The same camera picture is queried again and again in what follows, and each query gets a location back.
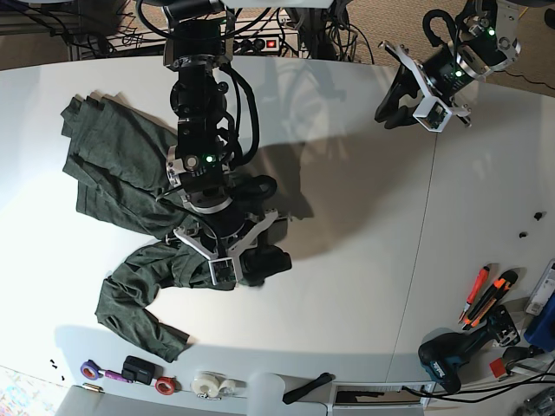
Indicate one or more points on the blue box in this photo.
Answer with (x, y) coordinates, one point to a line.
(540, 332)

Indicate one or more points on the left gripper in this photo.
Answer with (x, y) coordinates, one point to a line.
(440, 76)

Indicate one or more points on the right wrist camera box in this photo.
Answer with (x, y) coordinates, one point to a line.
(225, 270)

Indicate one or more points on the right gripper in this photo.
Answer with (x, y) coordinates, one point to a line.
(238, 231)

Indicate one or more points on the black power strip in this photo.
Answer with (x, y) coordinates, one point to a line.
(257, 46)

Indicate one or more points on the black action camera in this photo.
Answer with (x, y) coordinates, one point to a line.
(135, 369)

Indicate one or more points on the red tape roll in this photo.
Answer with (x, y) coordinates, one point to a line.
(165, 385)

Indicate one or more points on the purple tape roll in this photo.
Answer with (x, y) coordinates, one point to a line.
(90, 370)

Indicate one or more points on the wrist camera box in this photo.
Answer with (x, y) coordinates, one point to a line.
(433, 114)
(225, 270)

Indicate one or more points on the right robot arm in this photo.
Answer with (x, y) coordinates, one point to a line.
(218, 131)

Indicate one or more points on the teal black cordless drill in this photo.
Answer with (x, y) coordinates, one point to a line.
(443, 356)

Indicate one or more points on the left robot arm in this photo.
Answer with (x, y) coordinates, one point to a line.
(478, 42)

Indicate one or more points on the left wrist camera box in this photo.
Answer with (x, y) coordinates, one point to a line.
(433, 114)

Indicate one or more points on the clear tape roll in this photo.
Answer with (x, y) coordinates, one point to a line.
(230, 387)
(205, 384)

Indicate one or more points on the orange black utility knife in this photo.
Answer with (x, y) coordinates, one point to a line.
(493, 294)

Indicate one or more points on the dark green long-sleeve t-shirt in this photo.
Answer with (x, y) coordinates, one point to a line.
(117, 157)

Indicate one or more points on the purple marker pen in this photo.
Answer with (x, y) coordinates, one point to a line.
(114, 376)

